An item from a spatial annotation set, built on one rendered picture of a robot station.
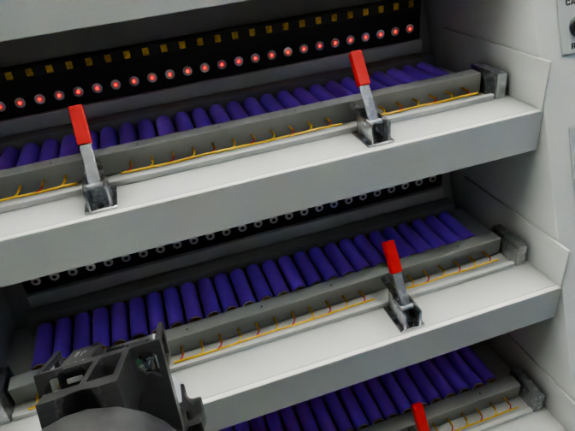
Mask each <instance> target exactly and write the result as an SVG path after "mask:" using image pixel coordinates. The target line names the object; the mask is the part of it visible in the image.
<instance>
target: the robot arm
mask: <svg viewBox="0 0 575 431"><path fill-rule="evenodd" d="M170 354H171V352H170V349H169V343H168V340H167V336H166V333H165V330H164V326H163V322H159V323H158V324H157V331H156V333H155V334H153V335H152V340H151V338H150V337H147V338H145V339H141V340H138V341H134V342H132V343H129V344H125V345H118V346H108V347H107V349H106V351H105V353H103V349H102V346H101V343H99V342H96V343H94V344H92V345H89V346H86V347H82V348H80V349H77V350H74V351H72V353H71V354H70V355H69V356H68V358H67V359H66V360H65V362H64V361H63V358H62V353H61V351H56V352H55V354H54V355H53V356H52V357H51V358H50V359H49V360H48V361H47V362H46V363H45V364H44V366H43V367H42V368H41V369H40V370H39V371H38V372H37V373H36V374H35V375H34V377H33V378H34V381H35V385H36V388H37V391H38V394H39V402H38V403H37V404H36V405H35V407H36V411H37V413H38V417H39V422H40V426H41V428H42V430H41V431H205V430H204V428H205V424H206V420H207V418H206V414H205V408H204V405H203V401H202V398H201V397H197V398H194V399H190V398H189V397H188V396H187V391H186V388H185V385H184V384H183V382H182V381H179V380H178V379H177V378H176V377H175V376H172V375H171V372H170V368H169V366H170ZM53 366H55V368H54V369H51V368H52V367H53ZM55 378H57V379H58V381H59V385H60V386H59V388H57V390H56V391H55V392H52V389H51V386H50V380H51V379H55Z"/></svg>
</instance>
